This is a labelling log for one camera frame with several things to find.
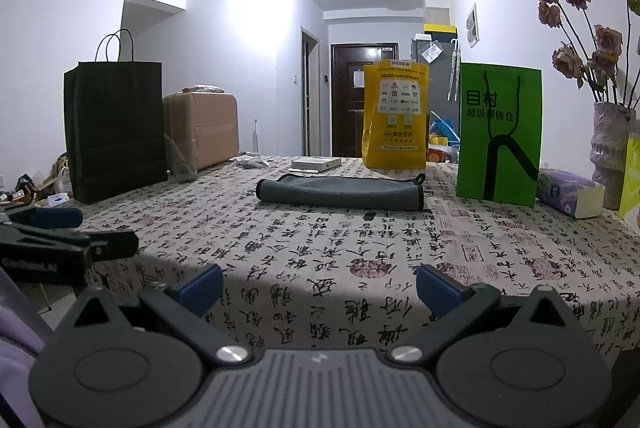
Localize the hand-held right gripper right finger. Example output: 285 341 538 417
389 265 572 365

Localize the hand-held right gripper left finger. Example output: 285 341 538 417
74 264 252 370

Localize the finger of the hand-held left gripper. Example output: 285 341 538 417
75 230 140 261
4 205 84 230

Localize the grey towel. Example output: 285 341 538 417
255 173 426 212

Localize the pile of floor clutter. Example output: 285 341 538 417
0 152 77 209

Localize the person's purple clothing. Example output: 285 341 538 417
0 265 55 428

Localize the black paper bag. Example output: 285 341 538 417
63 29 169 205

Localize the clear drinking glass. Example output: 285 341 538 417
164 134 200 182

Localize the calligraphy printed tablecloth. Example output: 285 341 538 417
42 153 640 374

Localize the crumpled white paper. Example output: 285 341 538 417
235 151 271 168

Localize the beige suitcase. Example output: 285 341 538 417
163 84 240 173

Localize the purple tissue pack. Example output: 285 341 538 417
537 169 606 219

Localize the blue plastic bag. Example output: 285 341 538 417
429 111 461 148

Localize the green paper bag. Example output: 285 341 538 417
455 62 543 208

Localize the white flat box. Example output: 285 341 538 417
291 156 343 172

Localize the yellow printed bag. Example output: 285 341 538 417
361 60 432 170

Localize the dark wooden door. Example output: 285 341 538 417
331 43 383 157

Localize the grey refrigerator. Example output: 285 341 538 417
411 36 462 144

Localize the grey textured vase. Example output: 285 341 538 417
590 102 640 210

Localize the yellow-green bag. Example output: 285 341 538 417
618 131 640 221

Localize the dried roses bouquet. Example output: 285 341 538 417
536 0 640 105

